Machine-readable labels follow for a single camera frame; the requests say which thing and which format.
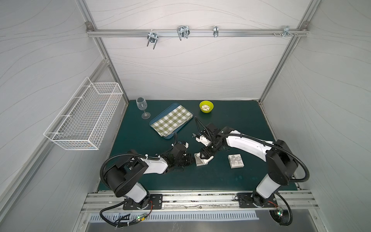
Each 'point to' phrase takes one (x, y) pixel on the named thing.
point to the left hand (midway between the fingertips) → (197, 161)
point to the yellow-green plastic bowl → (208, 103)
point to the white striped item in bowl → (205, 107)
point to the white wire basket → (78, 125)
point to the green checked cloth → (167, 124)
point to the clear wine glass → (141, 104)
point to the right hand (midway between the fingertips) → (204, 153)
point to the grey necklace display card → (205, 161)
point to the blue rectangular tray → (167, 110)
